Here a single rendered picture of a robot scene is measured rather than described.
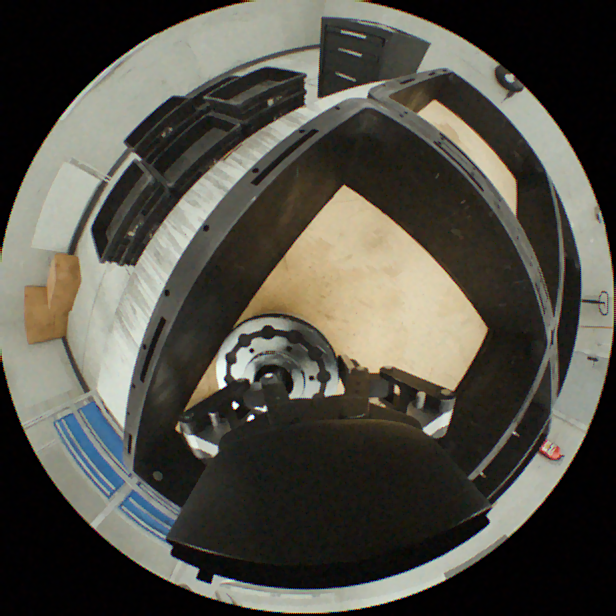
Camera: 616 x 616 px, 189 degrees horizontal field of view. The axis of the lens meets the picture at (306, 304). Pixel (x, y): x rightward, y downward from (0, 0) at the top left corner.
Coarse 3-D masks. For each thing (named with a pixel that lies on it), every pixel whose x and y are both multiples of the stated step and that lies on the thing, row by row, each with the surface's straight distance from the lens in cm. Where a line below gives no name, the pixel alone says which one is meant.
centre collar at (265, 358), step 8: (264, 352) 14; (272, 352) 14; (280, 352) 14; (256, 360) 14; (264, 360) 14; (272, 360) 14; (280, 360) 14; (288, 360) 14; (296, 360) 14; (248, 368) 15; (256, 368) 15; (288, 368) 14; (296, 368) 14; (248, 376) 15; (256, 376) 15; (296, 376) 14; (304, 376) 15; (296, 384) 15; (304, 384) 15; (288, 392) 15; (296, 392) 15
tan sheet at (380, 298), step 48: (336, 240) 18; (384, 240) 19; (288, 288) 17; (336, 288) 17; (384, 288) 18; (432, 288) 21; (336, 336) 17; (384, 336) 19; (432, 336) 22; (480, 336) 29
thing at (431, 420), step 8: (416, 400) 10; (424, 400) 10; (408, 408) 10; (416, 408) 10; (424, 408) 10; (416, 416) 10; (424, 416) 10; (432, 416) 10; (440, 416) 10; (448, 416) 10; (424, 424) 9; (432, 424) 10; (440, 424) 10; (432, 432) 10
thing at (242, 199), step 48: (288, 144) 10; (432, 144) 14; (240, 192) 8; (480, 192) 14; (192, 240) 9; (192, 288) 8; (144, 336) 11; (144, 384) 12; (528, 384) 25; (144, 480) 26
